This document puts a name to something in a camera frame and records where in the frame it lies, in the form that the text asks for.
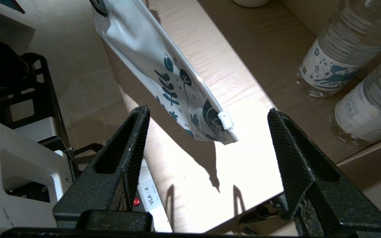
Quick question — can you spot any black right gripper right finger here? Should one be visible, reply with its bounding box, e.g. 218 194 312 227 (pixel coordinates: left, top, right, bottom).
267 108 381 238

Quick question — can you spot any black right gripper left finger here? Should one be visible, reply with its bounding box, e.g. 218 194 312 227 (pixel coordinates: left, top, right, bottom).
53 105 154 229

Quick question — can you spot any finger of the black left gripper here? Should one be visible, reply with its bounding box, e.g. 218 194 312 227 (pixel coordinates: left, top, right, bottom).
90 0 109 17

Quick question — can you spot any white blue-patterned plastic pouch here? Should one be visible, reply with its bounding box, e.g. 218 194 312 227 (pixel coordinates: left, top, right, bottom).
91 0 239 145

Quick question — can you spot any black table knob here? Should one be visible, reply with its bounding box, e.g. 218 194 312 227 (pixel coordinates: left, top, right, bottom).
263 193 290 220

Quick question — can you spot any white labelled base panel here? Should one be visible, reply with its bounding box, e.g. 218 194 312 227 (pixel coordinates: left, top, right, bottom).
134 168 173 232

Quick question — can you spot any silver metal chassis block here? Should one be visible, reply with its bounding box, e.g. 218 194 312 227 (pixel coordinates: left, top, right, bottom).
15 116 69 146

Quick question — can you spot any teal blue flat panel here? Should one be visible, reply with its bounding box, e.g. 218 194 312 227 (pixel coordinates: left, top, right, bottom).
0 0 25 14

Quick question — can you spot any clear water bottle black cap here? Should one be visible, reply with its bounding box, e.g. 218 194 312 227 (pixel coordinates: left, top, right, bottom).
296 0 381 98
329 50 381 146

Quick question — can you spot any white ribbed ceramic mug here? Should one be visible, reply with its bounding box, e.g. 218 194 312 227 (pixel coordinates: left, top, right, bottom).
232 0 270 8

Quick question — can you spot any beige wooden shelf cabinet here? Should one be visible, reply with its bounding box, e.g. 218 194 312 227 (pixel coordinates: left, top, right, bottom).
103 0 381 233

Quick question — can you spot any black chassis handle bar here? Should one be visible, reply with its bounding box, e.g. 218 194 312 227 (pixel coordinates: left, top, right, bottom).
73 143 104 160

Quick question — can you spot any black perforated robot frame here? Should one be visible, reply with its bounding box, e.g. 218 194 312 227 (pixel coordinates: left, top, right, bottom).
0 53 63 129

